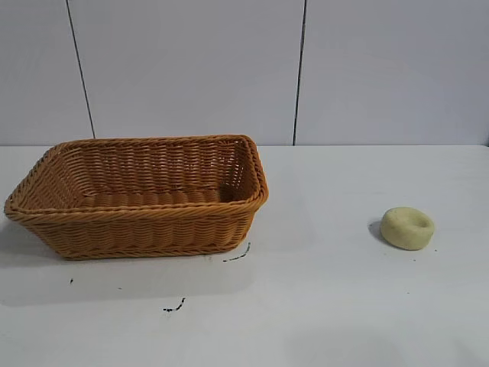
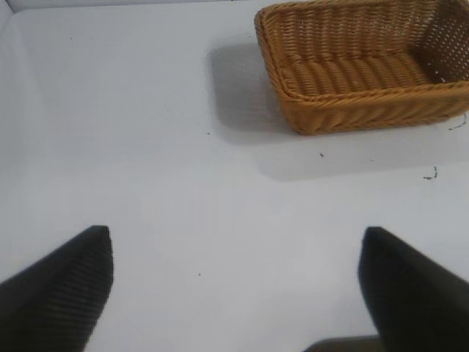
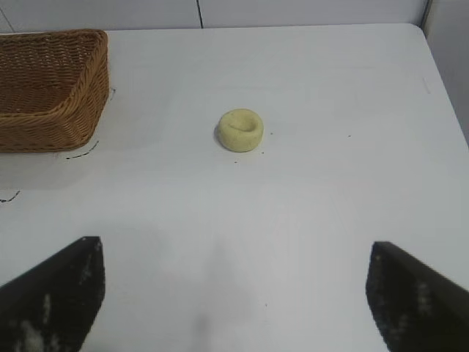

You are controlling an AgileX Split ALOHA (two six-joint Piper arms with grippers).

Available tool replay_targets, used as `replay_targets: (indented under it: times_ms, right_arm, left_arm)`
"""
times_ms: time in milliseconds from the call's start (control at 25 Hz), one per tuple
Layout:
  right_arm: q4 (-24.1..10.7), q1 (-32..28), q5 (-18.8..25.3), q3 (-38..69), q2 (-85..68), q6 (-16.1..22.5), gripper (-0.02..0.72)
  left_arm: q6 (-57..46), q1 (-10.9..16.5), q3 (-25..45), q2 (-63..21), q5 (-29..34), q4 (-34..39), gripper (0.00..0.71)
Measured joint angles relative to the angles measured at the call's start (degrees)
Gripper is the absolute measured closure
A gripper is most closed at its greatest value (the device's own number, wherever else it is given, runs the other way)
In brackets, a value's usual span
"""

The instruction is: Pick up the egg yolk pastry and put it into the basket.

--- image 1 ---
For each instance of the pale yellow round pastry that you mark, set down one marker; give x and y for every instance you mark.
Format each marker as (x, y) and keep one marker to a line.
(405, 229)

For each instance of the brown woven wicker basket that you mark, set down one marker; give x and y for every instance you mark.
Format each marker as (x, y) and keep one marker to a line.
(153, 229)

